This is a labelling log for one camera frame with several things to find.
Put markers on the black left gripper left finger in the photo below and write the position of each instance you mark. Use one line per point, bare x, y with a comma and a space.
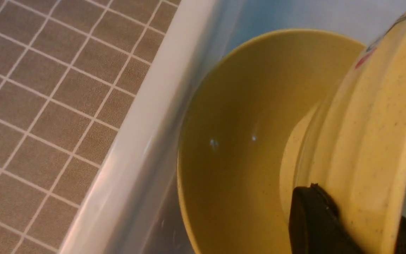
314, 225

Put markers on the yellow noodle bowl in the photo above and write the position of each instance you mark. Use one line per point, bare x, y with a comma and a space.
353, 145

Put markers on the top stacked yellow bowl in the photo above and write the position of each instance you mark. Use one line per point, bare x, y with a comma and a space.
235, 131

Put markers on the large white plastic tub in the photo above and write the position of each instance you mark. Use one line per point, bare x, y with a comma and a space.
132, 205

